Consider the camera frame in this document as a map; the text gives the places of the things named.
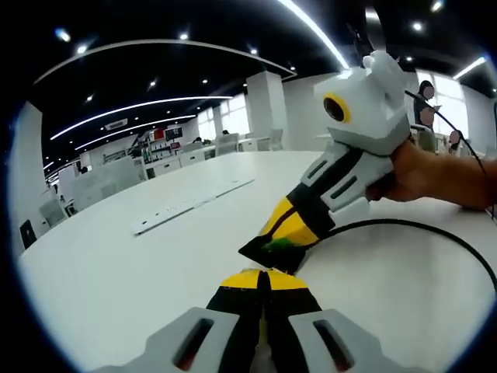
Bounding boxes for person's right hand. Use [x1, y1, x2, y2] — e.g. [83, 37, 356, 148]
[366, 138, 433, 204]

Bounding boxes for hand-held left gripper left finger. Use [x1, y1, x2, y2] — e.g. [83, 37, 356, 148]
[96, 270, 269, 373]

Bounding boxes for right hand-held gripper black cable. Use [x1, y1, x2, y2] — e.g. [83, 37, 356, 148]
[403, 89, 497, 221]

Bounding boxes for black charging cable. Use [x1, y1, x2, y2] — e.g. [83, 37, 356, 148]
[306, 218, 497, 297]

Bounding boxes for white desk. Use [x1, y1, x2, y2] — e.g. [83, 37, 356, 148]
[17, 148, 497, 373]

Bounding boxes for white power strip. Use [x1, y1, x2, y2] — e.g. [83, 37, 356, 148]
[130, 178, 256, 237]

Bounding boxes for store display shelf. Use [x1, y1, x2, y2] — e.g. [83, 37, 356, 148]
[137, 125, 185, 165]

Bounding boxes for white office chair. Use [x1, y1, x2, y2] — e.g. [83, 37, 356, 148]
[214, 132, 240, 157]
[267, 128, 285, 152]

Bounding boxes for white square pillar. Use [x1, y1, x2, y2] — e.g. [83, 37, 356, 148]
[245, 70, 290, 153]

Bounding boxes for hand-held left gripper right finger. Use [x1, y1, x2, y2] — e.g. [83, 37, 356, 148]
[266, 270, 423, 373]

